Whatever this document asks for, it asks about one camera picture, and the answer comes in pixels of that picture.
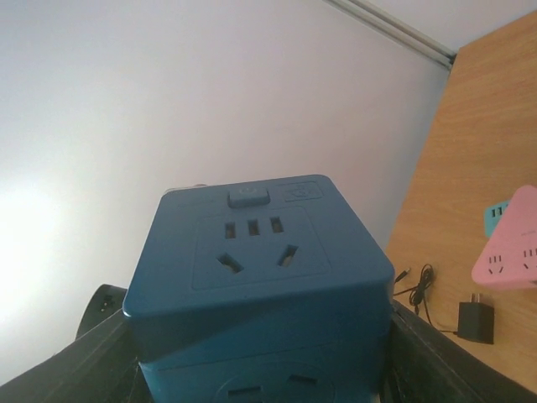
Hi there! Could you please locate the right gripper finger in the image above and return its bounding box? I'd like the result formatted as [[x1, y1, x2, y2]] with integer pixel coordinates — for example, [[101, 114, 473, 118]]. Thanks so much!
[[379, 301, 536, 403]]

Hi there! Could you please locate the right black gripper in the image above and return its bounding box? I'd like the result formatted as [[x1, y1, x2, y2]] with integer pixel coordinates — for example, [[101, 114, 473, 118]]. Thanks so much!
[[1, 284, 153, 402]]

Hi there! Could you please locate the pink triangular power strip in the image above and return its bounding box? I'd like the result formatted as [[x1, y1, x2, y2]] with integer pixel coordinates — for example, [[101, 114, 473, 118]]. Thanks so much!
[[472, 185, 536, 290]]

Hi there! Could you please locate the blue cube adapter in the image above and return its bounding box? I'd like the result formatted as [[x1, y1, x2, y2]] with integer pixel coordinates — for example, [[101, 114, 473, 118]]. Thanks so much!
[[123, 175, 394, 402]]

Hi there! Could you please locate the small black charger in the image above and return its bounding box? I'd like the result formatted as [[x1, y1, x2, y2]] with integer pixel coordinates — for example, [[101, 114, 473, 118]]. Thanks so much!
[[394, 263, 496, 346]]

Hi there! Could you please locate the teal power strip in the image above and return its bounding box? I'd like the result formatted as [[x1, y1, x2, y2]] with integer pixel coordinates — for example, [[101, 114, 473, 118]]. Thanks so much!
[[483, 201, 509, 238]]

